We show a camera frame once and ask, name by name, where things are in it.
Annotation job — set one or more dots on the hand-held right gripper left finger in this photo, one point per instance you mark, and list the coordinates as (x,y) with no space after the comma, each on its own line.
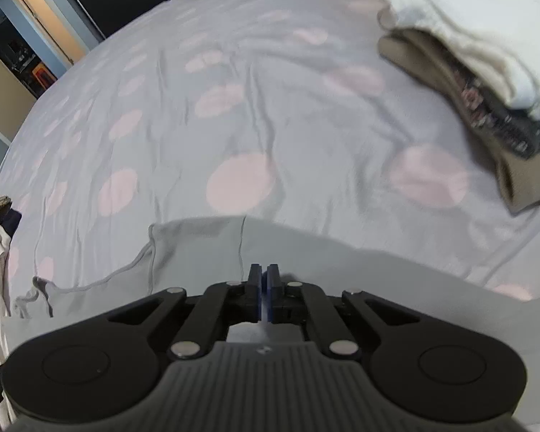
(253,297)

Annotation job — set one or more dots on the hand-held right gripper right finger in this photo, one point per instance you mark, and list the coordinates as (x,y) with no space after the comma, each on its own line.
(274,297)

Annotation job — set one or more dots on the grey shirt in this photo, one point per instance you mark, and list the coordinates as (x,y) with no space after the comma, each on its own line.
(387,288)

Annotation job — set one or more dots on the dark cloth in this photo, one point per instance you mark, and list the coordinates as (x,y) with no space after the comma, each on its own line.
(11,222)

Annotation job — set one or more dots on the grey bed with pink dots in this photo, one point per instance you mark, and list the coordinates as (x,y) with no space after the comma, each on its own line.
(252,99)

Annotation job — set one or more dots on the beige folded garment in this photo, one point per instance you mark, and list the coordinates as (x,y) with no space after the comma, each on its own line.
(522,180)

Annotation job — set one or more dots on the dark patterned folded garment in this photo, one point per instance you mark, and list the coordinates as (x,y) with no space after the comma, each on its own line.
(513,130)

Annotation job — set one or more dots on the white folded garment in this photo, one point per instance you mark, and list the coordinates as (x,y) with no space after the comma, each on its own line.
(477,22)

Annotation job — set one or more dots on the door frame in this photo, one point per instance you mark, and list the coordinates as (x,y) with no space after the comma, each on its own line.
(40,22)

